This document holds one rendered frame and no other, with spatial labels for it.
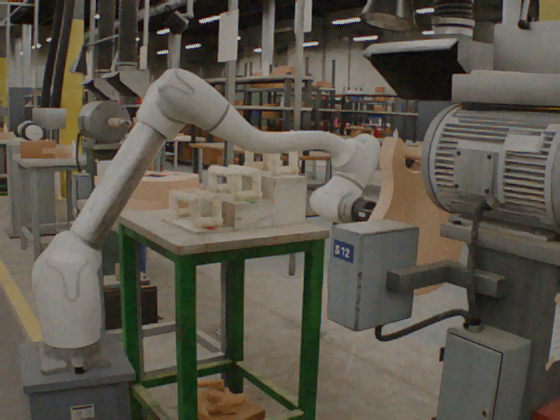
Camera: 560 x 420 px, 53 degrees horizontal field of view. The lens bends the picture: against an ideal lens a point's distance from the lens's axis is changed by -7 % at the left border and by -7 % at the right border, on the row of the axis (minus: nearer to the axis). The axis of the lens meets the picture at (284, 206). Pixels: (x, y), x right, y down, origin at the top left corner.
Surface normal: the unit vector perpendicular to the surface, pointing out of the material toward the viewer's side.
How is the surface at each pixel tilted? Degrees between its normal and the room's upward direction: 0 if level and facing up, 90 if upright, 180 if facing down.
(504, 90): 90
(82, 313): 88
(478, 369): 90
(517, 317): 90
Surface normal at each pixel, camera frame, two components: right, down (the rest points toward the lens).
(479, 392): -0.83, 0.07
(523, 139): -0.72, -0.40
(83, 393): 0.44, 0.16
